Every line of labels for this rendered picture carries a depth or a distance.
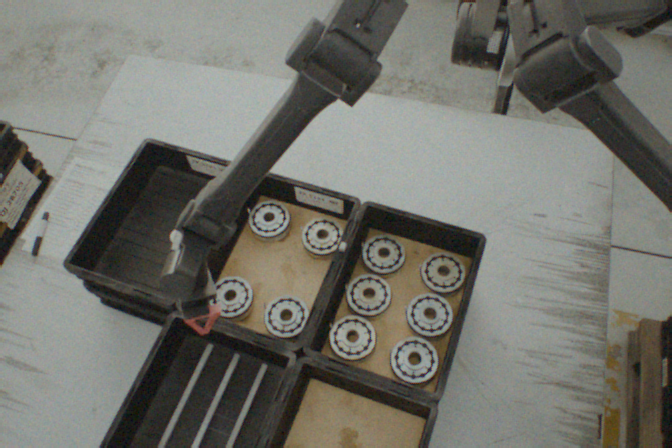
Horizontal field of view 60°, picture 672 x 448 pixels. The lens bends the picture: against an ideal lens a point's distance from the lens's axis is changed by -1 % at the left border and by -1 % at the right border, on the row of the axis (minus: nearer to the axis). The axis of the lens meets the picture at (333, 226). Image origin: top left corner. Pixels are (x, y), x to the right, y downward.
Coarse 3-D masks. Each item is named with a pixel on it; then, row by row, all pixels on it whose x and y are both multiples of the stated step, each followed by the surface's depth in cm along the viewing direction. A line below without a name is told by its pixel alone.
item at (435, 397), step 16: (384, 208) 137; (432, 224) 135; (448, 224) 135; (352, 240) 134; (480, 240) 132; (480, 256) 130; (336, 272) 130; (320, 304) 126; (464, 304) 126; (320, 320) 124; (464, 320) 123; (304, 352) 121; (448, 352) 120; (352, 368) 119; (448, 368) 118; (432, 400) 115
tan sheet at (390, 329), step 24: (408, 240) 144; (360, 264) 142; (408, 264) 141; (408, 288) 138; (456, 312) 134; (384, 336) 132; (408, 336) 132; (384, 360) 129; (408, 360) 129; (432, 384) 126
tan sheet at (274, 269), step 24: (312, 216) 149; (240, 240) 147; (288, 240) 146; (240, 264) 143; (264, 264) 143; (288, 264) 143; (312, 264) 142; (264, 288) 140; (288, 288) 139; (312, 288) 139; (264, 312) 137
